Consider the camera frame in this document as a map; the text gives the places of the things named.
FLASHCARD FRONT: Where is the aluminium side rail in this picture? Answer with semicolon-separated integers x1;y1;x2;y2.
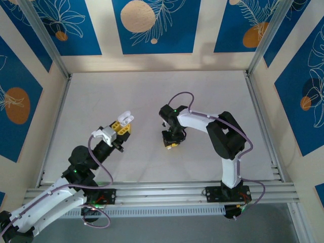
35;75;73;187
244;70;287;183

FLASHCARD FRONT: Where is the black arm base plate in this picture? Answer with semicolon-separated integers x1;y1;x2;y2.
90;188;118;206
205;186;252;204

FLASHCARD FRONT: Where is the black controller box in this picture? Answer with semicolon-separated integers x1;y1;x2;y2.
224;204;248;221
80;205;102;224

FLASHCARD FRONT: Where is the aluminium corner post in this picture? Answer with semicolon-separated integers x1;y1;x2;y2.
246;0;297;76
19;0;72;79

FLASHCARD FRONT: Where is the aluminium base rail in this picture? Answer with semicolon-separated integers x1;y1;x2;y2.
25;180;297;205

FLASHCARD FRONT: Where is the grey slotted cable duct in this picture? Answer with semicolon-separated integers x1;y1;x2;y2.
62;205;226;219

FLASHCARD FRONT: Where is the white earbud charging case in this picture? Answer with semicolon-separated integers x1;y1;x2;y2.
117;110;135;126

